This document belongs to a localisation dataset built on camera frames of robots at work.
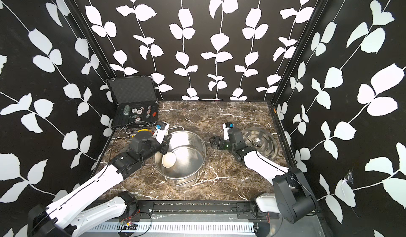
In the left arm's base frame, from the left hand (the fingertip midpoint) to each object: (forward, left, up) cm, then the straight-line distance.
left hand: (171, 132), depth 76 cm
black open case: (+39, +32, -14) cm, 52 cm away
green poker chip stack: (+34, +38, -19) cm, 54 cm away
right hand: (+3, -22, -11) cm, 25 cm away
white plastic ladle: (-5, +4, -18) cm, 19 cm away
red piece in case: (+30, +19, -21) cm, 41 cm away
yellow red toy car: (+15, +21, -18) cm, 31 cm away
